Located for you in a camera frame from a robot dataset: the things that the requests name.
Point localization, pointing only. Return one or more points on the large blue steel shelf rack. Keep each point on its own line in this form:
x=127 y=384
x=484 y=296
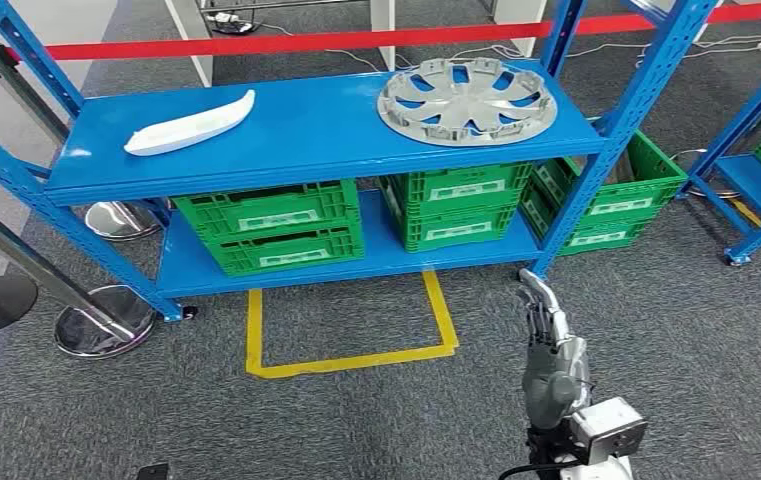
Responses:
x=300 y=126

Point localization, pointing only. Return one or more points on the white curved plastic part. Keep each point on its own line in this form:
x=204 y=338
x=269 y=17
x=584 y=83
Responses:
x=181 y=129

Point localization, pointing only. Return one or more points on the blue rack holding four crates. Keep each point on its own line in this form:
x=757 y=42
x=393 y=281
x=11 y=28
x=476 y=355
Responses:
x=751 y=182

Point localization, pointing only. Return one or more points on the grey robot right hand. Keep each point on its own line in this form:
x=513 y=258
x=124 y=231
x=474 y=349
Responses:
x=555 y=391

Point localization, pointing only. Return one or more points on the chrome stanchion base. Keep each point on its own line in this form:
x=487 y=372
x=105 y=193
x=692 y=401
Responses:
x=718 y=191

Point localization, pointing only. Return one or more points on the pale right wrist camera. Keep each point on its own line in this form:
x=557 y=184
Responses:
x=608 y=430

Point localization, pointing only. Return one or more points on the white table with chrome bar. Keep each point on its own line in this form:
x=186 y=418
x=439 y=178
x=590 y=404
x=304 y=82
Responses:
x=191 y=40

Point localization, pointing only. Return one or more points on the long red barrier belt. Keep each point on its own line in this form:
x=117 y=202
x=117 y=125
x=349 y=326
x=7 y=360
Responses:
x=353 y=41

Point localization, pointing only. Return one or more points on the silver wheel hubcap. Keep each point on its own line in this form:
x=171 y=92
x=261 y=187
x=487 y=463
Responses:
x=463 y=100

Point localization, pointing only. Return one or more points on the black power strip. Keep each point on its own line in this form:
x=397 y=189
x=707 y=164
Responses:
x=231 y=25

